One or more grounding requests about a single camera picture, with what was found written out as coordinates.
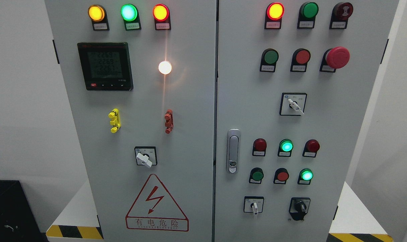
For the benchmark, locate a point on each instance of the black knob selector switch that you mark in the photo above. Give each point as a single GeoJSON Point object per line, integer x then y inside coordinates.
{"type": "Point", "coordinates": [299, 207]}

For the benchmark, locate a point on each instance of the red terminal connector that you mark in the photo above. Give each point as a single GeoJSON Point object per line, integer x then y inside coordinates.
{"type": "Point", "coordinates": [169, 121]}

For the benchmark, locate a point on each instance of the dark red light left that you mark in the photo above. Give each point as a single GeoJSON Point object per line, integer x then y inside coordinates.
{"type": "Point", "coordinates": [259, 147]}

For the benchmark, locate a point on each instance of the dark red light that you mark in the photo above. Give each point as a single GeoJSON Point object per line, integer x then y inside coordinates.
{"type": "Point", "coordinates": [259, 147]}
{"type": "Point", "coordinates": [311, 148]}

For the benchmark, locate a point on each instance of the white glowing indicator light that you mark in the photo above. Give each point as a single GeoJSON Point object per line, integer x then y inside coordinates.
{"type": "Point", "coordinates": [165, 67]}

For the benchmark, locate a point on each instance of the green push button lower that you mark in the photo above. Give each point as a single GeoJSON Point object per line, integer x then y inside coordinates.
{"type": "Point", "coordinates": [256, 176]}

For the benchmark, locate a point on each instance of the green push button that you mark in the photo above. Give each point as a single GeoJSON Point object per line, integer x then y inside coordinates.
{"type": "Point", "coordinates": [269, 60]}
{"type": "Point", "coordinates": [256, 176]}

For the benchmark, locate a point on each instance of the grey left cabinet door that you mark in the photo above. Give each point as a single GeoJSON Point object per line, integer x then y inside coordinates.
{"type": "Point", "coordinates": [185, 156]}

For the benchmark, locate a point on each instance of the grey cabinet door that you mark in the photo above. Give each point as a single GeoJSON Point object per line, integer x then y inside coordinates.
{"type": "Point", "coordinates": [249, 100]}
{"type": "Point", "coordinates": [185, 156]}

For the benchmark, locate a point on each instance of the lit green light middle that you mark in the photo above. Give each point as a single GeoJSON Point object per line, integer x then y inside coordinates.
{"type": "Point", "coordinates": [285, 148]}

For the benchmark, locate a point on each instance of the yellow terminal connector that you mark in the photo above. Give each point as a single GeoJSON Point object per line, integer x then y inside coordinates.
{"type": "Point", "coordinates": [115, 121]}

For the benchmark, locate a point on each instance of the green push button upper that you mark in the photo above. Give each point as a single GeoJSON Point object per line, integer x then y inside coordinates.
{"type": "Point", "coordinates": [269, 60]}

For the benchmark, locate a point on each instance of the red push button lower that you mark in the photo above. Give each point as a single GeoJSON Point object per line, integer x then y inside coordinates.
{"type": "Point", "coordinates": [281, 176]}

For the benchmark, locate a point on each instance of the red push button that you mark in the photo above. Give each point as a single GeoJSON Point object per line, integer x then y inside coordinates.
{"type": "Point", "coordinates": [281, 176]}
{"type": "Point", "coordinates": [300, 59]}

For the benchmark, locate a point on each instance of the grey right cabinet door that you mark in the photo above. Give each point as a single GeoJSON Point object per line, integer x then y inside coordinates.
{"type": "Point", "coordinates": [249, 100]}

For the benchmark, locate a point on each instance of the red electrical warning sticker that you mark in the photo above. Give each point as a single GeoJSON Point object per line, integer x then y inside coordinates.
{"type": "Point", "coordinates": [155, 209]}

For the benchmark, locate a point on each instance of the dark red light right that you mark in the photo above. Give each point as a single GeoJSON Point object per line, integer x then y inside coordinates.
{"type": "Point", "coordinates": [311, 148]}

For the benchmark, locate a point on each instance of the black digital power meter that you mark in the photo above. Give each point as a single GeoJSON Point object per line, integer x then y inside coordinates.
{"type": "Point", "coordinates": [106, 66]}

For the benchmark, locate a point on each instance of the lit green button lower right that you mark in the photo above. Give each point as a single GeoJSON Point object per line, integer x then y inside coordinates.
{"type": "Point", "coordinates": [305, 177]}

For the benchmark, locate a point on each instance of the red push button upper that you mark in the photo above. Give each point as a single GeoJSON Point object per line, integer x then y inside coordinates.
{"type": "Point", "coordinates": [300, 59]}

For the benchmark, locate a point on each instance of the red indicator light left door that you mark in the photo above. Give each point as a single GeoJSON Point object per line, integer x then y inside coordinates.
{"type": "Point", "coordinates": [161, 14]}

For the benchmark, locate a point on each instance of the red indicator light door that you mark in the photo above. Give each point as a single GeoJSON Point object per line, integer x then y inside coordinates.
{"type": "Point", "coordinates": [161, 14]}
{"type": "Point", "coordinates": [274, 14]}

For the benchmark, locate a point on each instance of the red indicator light right door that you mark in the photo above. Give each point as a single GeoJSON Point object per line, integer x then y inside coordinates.
{"type": "Point", "coordinates": [274, 14]}

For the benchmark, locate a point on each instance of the green indicator light top left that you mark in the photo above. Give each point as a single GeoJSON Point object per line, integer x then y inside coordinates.
{"type": "Point", "coordinates": [131, 17]}

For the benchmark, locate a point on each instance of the dark green indicator light top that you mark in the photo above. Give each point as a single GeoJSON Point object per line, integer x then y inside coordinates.
{"type": "Point", "coordinates": [307, 15]}

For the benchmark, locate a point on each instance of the red emergency stop button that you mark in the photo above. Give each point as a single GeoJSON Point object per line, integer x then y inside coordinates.
{"type": "Point", "coordinates": [334, 58]}

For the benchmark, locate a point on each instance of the yellow indicator light top left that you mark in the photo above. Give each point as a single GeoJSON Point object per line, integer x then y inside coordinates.
{"type": "Point", "coordinates": [98, 16]}

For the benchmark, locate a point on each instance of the white platform hazard stripe left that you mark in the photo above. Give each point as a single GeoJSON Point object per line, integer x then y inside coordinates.
{"type": "Point", "coordinates": [80, 213]}

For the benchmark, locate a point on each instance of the white platform hazard stripe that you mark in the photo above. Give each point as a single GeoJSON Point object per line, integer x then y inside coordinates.
{"type": "Point", "coordinates": [80, 213]}
{"type": "Point", "coordinates": [353, 222]}

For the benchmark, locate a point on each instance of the dark red buzzer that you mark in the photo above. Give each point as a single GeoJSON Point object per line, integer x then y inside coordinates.
{"type": "Point", "coordinates": [340, 15]}

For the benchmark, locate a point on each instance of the white platform hazard stripe right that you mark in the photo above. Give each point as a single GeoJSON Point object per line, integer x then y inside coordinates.
{"type": "Point", "coordinates": [353, 222]}

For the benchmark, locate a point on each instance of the black box lower left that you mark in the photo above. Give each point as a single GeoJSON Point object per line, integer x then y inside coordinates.
{"type": "Point", "coordinates": [17, 223]}

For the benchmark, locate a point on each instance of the silver door lock handle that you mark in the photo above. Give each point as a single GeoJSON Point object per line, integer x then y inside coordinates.
{"type": "Point", "coordinates": [233, 145]}

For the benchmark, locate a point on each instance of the white selector switch left door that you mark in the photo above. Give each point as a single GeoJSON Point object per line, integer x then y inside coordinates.
{"type": "Point", "coordinates": [146, 156]}

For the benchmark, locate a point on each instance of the white selector switch upper right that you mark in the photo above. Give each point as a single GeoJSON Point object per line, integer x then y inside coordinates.
{"type": "Point", "coordinates": [293, 103]}

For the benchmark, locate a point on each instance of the white selector switch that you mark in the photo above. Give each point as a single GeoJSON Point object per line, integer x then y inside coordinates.
{"type": "Point", "coordinates": [293, 103]}
{"type": "Point", "coordinates": [253, 204]}

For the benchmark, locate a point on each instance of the white selector switch lower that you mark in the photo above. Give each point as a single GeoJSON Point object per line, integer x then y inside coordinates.
{"type": "Point", "coordinates": [253, 204]}

